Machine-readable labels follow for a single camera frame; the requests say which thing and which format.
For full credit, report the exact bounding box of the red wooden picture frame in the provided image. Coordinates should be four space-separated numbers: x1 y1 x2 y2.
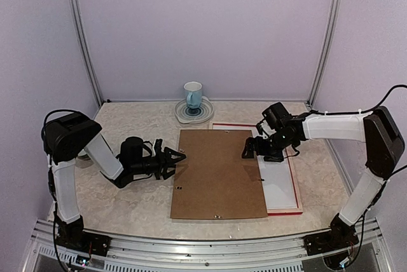
209 121 303 216

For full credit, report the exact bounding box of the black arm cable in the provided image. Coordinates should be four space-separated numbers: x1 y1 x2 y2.
41 109 80 269
310 84 407 117

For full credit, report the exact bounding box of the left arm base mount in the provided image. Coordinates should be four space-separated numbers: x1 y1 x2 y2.
56 231 111 257

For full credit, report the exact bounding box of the cat photo print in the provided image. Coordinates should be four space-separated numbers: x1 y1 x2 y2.
212 123 300 209

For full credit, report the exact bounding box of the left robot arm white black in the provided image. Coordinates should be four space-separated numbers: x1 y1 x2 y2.
41 109 186 250

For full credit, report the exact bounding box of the brown cardboard backing board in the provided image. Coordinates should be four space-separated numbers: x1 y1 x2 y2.
170 130 268 220

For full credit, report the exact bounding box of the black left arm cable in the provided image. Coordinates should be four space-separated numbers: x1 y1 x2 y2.
41 109 80 269

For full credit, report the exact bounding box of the right aluminium corner post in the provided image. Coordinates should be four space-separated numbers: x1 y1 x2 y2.
307 0 341 107

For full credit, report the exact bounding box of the small green ceramic bowl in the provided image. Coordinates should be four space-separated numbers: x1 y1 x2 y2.
78 150 90 161

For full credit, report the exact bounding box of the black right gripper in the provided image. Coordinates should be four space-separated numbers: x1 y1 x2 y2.
242 130 294 162

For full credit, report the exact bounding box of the light blue ceramic mug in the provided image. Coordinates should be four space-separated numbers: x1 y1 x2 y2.
184 81 202 109

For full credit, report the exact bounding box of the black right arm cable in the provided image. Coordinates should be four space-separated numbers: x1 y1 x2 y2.
310 84 407 117

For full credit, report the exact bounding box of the aluminium front rail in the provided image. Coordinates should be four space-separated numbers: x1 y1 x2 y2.
22 217 390 272

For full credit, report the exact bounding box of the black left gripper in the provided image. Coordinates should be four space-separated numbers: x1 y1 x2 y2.
131 147 186 180

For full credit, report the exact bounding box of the aluminium corner post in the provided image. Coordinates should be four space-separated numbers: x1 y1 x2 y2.
307 0 341 107
69 0 104 107

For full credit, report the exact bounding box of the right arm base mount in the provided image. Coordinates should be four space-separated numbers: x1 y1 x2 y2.
303 216 359 271

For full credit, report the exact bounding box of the left aluminium corner post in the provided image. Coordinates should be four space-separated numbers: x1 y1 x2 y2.
69 0 104 107

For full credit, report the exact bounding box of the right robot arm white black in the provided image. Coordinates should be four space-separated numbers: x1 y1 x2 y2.
242 103 406 252

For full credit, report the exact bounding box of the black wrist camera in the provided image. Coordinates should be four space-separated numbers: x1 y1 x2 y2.
256 102 292 136
152 139 163 156

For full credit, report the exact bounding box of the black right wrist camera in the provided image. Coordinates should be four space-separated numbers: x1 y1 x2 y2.
256 102 292 136

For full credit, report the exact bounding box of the striped ceramic plate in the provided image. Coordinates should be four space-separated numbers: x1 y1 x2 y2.
174 96 214 125

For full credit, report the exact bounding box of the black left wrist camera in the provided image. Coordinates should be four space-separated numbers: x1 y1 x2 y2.
152 139 163 156

